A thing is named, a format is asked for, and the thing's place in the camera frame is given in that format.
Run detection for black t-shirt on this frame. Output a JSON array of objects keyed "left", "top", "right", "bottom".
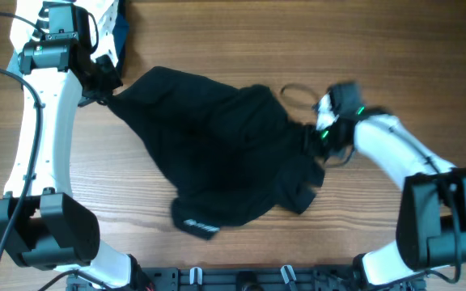
[{"left": 108, "top": 66, "right": 324, "bottom": 240}]

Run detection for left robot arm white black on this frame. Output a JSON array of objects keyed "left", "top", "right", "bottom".
[{"left": 0, "top": 1, "right": 149, "bottom": 290}]

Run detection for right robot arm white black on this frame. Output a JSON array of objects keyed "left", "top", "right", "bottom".
[{"left": 314, "top": 82, "right": 466, "bottom": 290}]

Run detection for dark blue folded garment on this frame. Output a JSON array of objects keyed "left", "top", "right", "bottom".
[{"left": 112, "top": 0, "right": 129, "bottom": 76}]

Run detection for white striped folded garment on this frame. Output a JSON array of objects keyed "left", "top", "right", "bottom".
[{"left": 15, "top": 0, "right": 119, "bottom": 65}]

